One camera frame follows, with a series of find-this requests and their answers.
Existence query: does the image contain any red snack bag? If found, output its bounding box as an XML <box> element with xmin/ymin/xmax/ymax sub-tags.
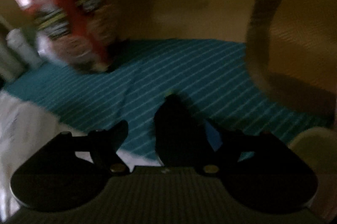
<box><xmin>15</xmin><ymin>0</ymin><xmax>122</xmax><ymax>73</ymax></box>

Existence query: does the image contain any teal striped cloth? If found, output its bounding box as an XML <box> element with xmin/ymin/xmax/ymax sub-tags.
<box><xmin>5</xmin><ymin>40</ymin><xmax>324</xmax><ymax>159</ymax></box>

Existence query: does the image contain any white mug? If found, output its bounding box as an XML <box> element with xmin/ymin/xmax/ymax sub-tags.
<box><xmin>288</xmin><ymin>127</ymin><xmax>336</xmax><ymax>174</ymax></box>

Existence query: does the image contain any dark object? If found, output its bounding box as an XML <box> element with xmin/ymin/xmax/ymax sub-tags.
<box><xmin>152</xmin><ymin>93</ymin><xmax>217</xmax><ymax>170</ymax></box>

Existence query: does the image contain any small brown cardboard box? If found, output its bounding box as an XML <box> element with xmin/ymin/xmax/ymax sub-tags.
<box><xmin>246</xmin><ymin>0</ymin><xmax>336</xmax><ymax>128</ymax></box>

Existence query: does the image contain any white plastic bag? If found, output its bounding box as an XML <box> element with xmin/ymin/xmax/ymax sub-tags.
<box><xmin>0</xmin><ymin>92</ymin><xmax>159</xmax><ymax>217</ymax></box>

